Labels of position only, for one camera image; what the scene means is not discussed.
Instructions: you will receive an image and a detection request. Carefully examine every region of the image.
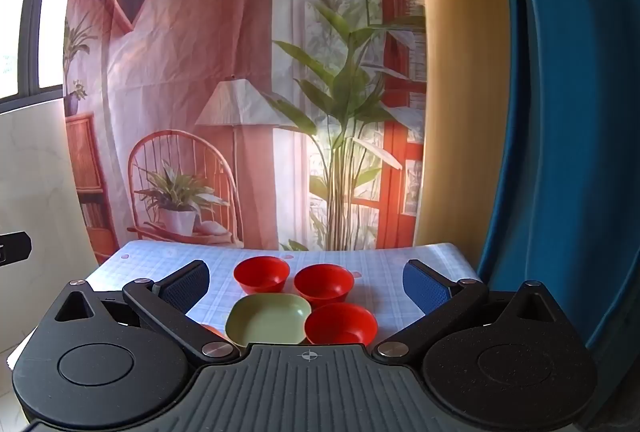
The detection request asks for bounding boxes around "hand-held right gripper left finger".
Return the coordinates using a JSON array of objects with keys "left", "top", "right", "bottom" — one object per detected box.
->
[{"left": 52, "top": 261, "right": 240, "bottom": 368}]

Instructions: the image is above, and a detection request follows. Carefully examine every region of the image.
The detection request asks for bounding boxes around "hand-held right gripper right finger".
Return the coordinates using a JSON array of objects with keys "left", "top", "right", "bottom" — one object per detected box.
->
[{"left": 371, "top": 259, "right": 569, "bottom": 366}]

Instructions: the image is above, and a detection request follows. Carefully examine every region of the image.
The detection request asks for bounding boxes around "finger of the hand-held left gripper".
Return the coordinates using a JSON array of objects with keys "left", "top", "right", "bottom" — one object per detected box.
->
[{"left": 0, "top": 231, "right": 34, "bottom": 267}]

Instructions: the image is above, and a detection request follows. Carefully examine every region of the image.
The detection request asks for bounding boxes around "green square plate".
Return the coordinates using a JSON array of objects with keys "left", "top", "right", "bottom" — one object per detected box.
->
[{"left": 225, "top": 293, "right": 312, "bottom": 348}]

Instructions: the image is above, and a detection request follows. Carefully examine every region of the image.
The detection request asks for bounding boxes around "red bowl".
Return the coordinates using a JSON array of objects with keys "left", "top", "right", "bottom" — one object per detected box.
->
[
  {"left": 304, "top": 303, "right": 378, "bottom": 346},
  {"left": 233, "top": 255, "right": 291, "bottom": 294},
  {"left": 293, "top": 263, "right": 355, "bottom": 305}
]

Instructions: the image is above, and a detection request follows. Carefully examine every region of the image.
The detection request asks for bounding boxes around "blue plaid tablecloth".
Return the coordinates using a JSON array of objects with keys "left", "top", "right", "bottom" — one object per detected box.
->
[{"left": 85, "top": 239, "right": 483, "bottom": 353}]

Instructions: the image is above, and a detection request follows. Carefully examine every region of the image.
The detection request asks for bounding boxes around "pink square plate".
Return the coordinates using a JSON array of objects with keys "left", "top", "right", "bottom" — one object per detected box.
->
[{"left": 199, "top": 323, "right": 228, "bottom": 344}]

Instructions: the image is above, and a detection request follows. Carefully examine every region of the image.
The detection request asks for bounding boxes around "blue curtain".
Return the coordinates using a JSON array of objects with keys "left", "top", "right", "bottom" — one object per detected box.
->
[{"left": 475, "top": 0, "right": 640, "bottom": 413}]

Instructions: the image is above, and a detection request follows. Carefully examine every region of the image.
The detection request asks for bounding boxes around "printed wall tapestry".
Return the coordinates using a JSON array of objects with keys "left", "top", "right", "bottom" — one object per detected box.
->
[{"left": 62, "top": 0, "right": 428, "bottom": 263}]

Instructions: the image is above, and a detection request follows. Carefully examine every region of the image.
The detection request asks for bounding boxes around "dark window frame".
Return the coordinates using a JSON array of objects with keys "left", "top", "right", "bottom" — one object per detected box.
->
[{"left": 0, "top": 0, "right": 83, "bottom": 102}]

